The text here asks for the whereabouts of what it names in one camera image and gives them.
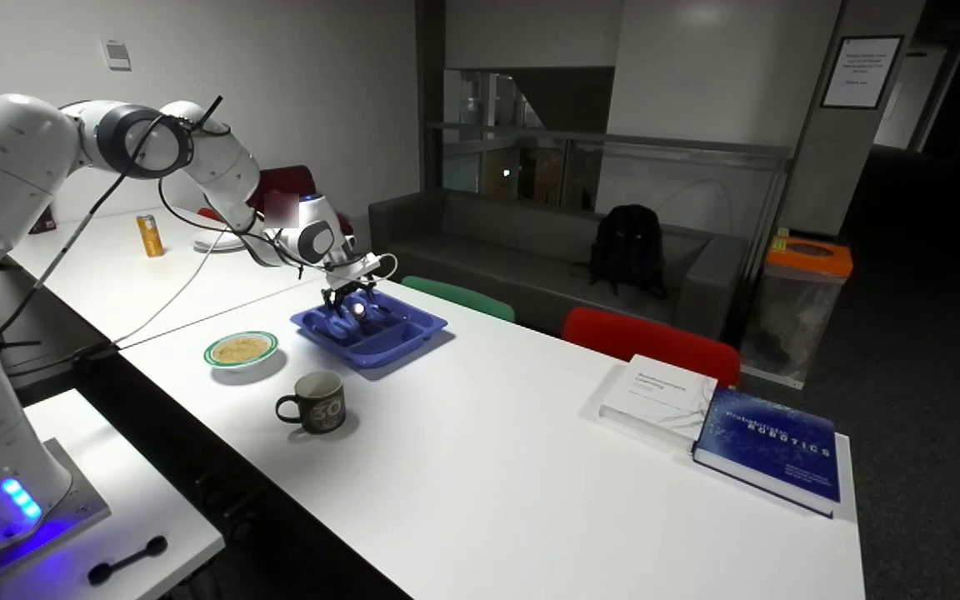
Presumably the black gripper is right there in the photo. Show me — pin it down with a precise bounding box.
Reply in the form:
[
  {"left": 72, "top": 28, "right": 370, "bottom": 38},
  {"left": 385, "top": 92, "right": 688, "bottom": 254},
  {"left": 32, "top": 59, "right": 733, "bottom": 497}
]
[{"left": 321, "top": 258, "right": 379, "bottom": 338}]

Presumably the blue plastic cutlery tray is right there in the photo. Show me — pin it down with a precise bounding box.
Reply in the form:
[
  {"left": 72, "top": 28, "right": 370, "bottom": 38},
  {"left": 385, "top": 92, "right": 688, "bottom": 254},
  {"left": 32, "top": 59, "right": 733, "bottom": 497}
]
[{"left": 289, "top": 289, "right": 454, "bottom": 378}]

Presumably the black printed mug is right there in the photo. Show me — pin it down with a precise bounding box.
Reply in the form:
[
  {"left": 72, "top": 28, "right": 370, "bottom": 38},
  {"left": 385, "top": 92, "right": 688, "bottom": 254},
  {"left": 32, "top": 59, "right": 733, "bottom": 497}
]
[{"left": 274, "top": 368, "right": 351, "bottom": 437}]

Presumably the green chair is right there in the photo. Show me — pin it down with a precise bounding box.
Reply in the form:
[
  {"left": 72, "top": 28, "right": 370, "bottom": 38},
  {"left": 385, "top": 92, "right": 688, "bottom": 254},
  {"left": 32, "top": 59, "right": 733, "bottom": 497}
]
[{"left": 398, "top": 273, "right": 521, "bottom": 327}]

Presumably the dark red chair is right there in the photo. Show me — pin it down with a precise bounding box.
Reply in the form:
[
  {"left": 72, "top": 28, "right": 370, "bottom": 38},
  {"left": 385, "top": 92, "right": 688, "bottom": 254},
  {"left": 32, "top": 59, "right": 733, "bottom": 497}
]
[{"left": 194, "top": 163, "right": 356, "bottom": 235}]

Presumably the white plate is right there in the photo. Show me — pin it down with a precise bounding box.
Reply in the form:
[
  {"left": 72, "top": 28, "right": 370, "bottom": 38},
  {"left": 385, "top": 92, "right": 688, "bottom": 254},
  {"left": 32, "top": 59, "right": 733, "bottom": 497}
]
[{"left": 189, "top": 228, "right": 264, "bottom": 258}]

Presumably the dark grey sofa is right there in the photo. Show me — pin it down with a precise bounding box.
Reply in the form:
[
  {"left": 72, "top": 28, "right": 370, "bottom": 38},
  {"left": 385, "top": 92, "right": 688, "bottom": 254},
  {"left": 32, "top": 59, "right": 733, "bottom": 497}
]
[{"left": 368, "top": 188, "right": 773, "bottom": 343}]

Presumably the yellow bottle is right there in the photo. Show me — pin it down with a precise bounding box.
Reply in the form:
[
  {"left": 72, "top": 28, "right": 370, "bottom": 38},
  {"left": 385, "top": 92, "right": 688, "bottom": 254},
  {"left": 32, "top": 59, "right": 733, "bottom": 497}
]
[{"left": 134, "top": 214, "right": 171, "bottom": 259}]

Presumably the black backpack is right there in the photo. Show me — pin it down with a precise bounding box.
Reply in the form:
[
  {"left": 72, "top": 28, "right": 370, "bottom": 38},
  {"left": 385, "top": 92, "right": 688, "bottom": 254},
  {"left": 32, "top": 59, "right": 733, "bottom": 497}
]
[{"left": 586, "top": 202, "right": 670, "bottom": 301}]

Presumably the bright red chair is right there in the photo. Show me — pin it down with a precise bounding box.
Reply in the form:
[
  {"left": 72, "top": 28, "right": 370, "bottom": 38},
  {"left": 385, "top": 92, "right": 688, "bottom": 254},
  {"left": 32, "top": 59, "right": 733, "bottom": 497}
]
[{"left": 561, "top": 302, "right": 742, "bottom": 389}]

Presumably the white book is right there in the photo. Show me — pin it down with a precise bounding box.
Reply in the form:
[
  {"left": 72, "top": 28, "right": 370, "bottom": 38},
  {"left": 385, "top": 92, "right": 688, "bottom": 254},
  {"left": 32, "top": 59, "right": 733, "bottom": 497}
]
[{"left": 575, "top": 351, "right": 721, "bottom": 452}]

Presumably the metal handrail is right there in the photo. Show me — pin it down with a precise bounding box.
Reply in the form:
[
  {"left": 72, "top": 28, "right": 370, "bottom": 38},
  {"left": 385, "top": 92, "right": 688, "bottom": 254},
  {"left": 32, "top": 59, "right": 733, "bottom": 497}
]
[{"left": 424, "top": 120, "right": 792, "bottom": 171}]

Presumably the black dumbbell shaped tool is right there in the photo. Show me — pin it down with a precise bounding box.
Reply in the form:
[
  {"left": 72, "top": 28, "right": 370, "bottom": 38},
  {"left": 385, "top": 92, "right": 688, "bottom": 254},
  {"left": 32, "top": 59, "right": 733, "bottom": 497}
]
[{"left": 85, "top": 532, "right": 171, "bottom": 590}]

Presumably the blue hardcover book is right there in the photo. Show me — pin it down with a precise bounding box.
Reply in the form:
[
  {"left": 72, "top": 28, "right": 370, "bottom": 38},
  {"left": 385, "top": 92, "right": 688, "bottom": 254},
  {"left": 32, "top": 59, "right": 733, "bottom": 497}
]
[{"left": 690, "top": 385, "right": 845, "bottom": 520}]

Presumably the orange lidded bin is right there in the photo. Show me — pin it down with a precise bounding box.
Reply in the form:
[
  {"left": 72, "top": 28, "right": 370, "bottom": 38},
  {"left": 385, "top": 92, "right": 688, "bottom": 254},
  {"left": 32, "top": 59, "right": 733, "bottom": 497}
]
[{"left": 741, "top": 229, "right": 855, "bottom": 392}]

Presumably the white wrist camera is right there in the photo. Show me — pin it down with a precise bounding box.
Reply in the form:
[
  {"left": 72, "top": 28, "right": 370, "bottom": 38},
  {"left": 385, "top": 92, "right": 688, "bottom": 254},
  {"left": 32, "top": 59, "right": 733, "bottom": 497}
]
[{"left": 353, "top": 250, "right": 404, "bottom": 279}]

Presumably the white cable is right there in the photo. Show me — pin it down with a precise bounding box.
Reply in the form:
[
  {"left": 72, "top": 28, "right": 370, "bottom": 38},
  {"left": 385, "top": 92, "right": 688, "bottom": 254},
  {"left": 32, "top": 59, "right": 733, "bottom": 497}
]
[{"left": 110, "top": 178, "right": 324, "bottom": 348}]

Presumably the black cable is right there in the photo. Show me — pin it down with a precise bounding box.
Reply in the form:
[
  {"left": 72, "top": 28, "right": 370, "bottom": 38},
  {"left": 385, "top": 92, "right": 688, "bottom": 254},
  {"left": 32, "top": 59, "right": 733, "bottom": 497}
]
[{"left": 0, "top": 92, "right": 226, "bottom": 392}]

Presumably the wall thermostat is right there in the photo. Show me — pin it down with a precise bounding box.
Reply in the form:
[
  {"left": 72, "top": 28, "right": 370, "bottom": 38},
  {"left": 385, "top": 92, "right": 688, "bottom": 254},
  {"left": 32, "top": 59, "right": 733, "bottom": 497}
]
[{"left": 101, "top": 38, "right": 136, "bottom": 78}]

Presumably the framed wall notice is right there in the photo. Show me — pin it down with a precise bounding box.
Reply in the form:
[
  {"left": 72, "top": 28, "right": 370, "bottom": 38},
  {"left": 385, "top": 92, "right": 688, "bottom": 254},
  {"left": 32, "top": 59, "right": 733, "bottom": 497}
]
[{"left": 819, "top": 32, "right": 905, "bottom": 114}]

